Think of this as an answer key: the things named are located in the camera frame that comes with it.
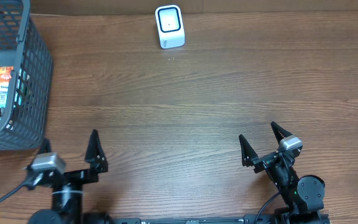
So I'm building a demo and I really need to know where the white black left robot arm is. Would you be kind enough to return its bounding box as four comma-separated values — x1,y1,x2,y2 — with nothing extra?
25,129,111,223

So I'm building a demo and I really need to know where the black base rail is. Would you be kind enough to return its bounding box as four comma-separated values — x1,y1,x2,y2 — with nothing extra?
110,213,332,224

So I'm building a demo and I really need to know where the orange tissue packet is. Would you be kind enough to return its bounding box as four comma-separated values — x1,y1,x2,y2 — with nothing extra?
0,66,14,109

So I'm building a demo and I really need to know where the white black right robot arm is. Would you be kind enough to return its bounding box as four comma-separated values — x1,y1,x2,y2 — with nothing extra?
239,121,330,223

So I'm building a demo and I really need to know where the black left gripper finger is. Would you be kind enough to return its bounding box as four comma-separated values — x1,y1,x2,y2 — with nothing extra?
37,138,52,154
85,129,108,173

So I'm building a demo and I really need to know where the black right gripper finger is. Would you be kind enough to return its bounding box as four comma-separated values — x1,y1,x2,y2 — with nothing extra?
270,121,292,144
239,134,259,167

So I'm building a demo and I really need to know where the white barcode scanner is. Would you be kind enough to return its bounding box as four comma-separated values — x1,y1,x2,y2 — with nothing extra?
155,4,185,49

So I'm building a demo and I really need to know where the grey plastic mesh basket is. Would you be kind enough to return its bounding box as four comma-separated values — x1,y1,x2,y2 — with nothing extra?
0,0,53,151

